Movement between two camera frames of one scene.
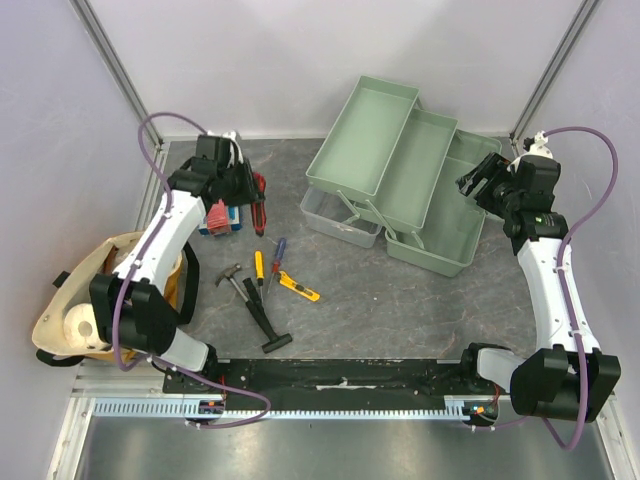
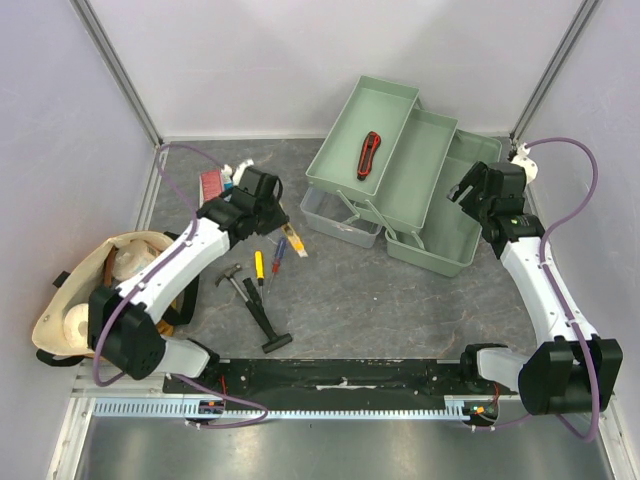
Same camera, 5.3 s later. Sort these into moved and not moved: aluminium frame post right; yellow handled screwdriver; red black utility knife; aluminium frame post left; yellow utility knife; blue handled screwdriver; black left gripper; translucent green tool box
Moved: black left gripper; yellow utility knife; red black utility knife
Not moved: yellow handled screwdriver; translucent green tool box; blue handled screwdriver; aluminium frame post left; aluminium frame post right
